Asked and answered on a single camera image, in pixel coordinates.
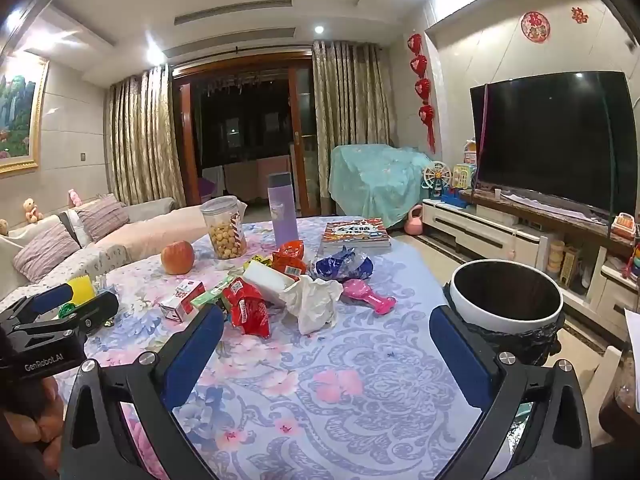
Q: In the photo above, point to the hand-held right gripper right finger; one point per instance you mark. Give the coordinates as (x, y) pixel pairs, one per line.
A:
(460, 355)

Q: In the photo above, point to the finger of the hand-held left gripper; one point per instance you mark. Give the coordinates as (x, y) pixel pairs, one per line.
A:
(50, 297)
(95, 307)

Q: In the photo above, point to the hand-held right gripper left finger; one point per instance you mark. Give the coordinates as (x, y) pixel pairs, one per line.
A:
(192, 355)

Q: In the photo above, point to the white bin with black liner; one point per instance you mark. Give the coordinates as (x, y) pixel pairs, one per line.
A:
(505, 320)

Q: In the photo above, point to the white foam block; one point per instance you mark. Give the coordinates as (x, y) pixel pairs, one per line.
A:
(270, 282)

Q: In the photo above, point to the yellow snack packet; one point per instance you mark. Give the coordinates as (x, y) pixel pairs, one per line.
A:
(260, 261)

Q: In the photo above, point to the orange snack packet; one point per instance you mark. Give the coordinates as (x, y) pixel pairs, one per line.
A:
(291, 257)

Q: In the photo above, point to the blue clear plastic bag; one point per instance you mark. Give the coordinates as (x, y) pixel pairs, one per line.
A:
(345, 265)

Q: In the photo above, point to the person's left hand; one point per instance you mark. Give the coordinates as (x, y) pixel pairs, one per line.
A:
(35, 425)

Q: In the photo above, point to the yellow ridged wrapper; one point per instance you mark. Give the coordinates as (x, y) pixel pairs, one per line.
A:
(82, 289)

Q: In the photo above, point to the pink striped cushion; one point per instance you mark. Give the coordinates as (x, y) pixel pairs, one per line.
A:
(102, 215)
(47, 250)

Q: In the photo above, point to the small red white carton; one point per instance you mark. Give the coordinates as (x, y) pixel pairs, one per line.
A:
(181, 300)

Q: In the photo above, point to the green wrapper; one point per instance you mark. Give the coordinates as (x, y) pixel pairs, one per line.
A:
(212, 294)

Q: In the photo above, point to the red snack packet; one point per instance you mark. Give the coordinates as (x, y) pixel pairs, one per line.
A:
(247, 310)

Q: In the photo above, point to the tan teddy bear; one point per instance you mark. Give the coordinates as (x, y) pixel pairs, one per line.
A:
(32, 210)
(3, 227)

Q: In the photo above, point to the covered sofa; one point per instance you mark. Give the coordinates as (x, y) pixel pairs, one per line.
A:
(145, 237)

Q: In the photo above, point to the red apple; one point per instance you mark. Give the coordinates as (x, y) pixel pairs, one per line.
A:
(177, 256)

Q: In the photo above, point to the pink plush toy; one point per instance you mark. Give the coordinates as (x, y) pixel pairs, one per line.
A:
(75, 197)

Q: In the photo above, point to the pink plastic toy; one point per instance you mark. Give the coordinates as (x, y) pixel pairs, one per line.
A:
(367, 297)

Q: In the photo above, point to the clear popcorn jar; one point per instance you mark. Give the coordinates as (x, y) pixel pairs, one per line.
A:
(225, 232)

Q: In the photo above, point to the white television cabinet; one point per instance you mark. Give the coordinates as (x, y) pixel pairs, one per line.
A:
(480, 225)

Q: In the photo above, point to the crumpled white tissue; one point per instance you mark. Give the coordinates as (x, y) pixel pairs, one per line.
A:
(315, 302)

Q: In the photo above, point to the yellow stacked containers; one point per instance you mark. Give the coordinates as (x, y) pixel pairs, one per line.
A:
(555, 255)

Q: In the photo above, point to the yellow toy building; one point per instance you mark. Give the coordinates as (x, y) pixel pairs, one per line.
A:
(570, 265)

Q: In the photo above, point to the pink kettlebell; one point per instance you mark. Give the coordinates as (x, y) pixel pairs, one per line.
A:
(413, 220)

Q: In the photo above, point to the blue toy base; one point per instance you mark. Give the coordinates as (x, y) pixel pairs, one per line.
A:
(452, 198)

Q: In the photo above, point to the stack of colourful books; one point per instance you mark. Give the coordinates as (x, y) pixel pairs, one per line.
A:
(356, 234)

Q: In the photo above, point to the purple water bottle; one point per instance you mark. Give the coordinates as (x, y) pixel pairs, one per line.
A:
(282, 215)

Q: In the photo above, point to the white paper sheet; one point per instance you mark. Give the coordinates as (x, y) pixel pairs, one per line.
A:
(632, 350)

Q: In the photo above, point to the gold patterned curtain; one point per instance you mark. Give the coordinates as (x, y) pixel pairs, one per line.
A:
(140, 135)
(350, 95)

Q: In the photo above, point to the toy ferris wheel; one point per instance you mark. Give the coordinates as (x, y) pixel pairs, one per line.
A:
(437, 177)

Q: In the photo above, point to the colourful toy house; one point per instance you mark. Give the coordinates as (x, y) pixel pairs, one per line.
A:
(462, 175)

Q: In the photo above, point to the gold framed landscape painting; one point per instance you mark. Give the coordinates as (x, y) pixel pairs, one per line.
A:
(17, 110)

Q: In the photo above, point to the pink hanging cloth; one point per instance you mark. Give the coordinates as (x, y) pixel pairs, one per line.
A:
(260, 175)

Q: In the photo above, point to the teal floral cover cloth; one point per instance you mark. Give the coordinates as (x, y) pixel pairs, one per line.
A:
(375, 177)

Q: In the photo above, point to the rainbow stacking rings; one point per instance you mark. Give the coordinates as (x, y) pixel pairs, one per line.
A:
(634, 262)

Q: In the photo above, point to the boxed doll toy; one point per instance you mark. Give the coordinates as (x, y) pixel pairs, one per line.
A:
(470, 149)

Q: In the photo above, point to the toy cash register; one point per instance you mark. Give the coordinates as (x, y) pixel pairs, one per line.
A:
(624, 225)

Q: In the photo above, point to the black flat television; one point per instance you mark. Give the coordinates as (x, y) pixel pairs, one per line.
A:
(550, 140)

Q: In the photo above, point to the wooden sliding glass door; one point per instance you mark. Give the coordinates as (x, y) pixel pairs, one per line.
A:
(305, 130)

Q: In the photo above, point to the round red wall decal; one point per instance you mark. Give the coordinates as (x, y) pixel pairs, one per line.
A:
(535, 26)

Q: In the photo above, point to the red character wall decal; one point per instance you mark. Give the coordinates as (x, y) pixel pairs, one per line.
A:
(579, 15)

